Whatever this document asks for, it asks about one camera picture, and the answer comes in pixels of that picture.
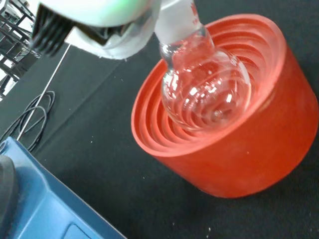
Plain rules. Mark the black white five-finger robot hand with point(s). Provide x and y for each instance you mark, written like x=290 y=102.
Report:
x=99 y=12

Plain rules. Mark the red round flask stand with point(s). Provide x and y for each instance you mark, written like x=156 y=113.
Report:
x=236 y=161

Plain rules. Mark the thin metal heater rod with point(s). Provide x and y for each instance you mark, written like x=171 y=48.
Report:
x=45 y=92

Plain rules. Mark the black bench cloth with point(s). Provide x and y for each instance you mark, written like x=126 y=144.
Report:
x=124 y=186

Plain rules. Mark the heater with blue base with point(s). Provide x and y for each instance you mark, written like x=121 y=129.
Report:
x=45 y=199

